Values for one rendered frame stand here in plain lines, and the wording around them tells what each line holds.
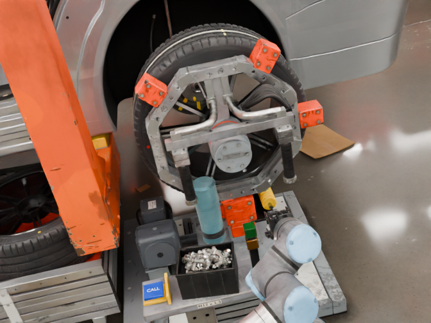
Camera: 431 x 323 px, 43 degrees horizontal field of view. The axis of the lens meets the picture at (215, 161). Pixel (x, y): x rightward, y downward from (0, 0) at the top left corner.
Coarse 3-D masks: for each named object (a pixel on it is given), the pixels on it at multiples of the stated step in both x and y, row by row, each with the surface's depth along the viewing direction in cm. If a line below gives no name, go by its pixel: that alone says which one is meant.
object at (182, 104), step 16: (192, 112) 199; (208, 112) 200; (160, 128) 202; (176, 128) 201; (272, 128) 219; (256, 144) 210; (272, 144) 211; (192, 160) 222; (208, 160) 211; (256, 160) 217; (192, 176) 211; (208, 176) 215; (224, 176) 216; (240, 176) 214
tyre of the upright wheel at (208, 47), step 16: (192, 32) 198; (208, 32) 194; (224, 32) 194; (160, 48) 202; (176, 48) 191; (192, 48) 186; (208, 48) 186; (224, 48) 186; (240, 48) 187; (160, 64) 188; (176, 64) 187; (192, 64) 188; (288, 64) 196; (160, 80) 189; (288, 80) 196; (304, 96) 201; (144, 112) 194; (144, 128) 197; (304, 128) 207; (144, 144) 200; (144, 160) 204
